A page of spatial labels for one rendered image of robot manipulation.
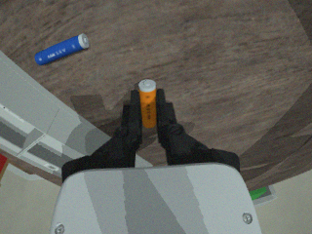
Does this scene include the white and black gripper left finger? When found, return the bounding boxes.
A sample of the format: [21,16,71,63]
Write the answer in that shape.
[61,90,142,183]

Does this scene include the orange aa battery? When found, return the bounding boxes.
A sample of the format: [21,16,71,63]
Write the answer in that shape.
[138,79,156,128]

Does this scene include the white three-compartment bin rack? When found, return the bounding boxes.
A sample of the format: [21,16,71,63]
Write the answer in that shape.
[0,51,112,177]

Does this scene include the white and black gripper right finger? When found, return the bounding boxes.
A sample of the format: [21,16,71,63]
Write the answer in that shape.
[156,89,240,172]

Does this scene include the blue aaa battery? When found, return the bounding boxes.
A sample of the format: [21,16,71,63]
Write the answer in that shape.
[35,33,89,65]

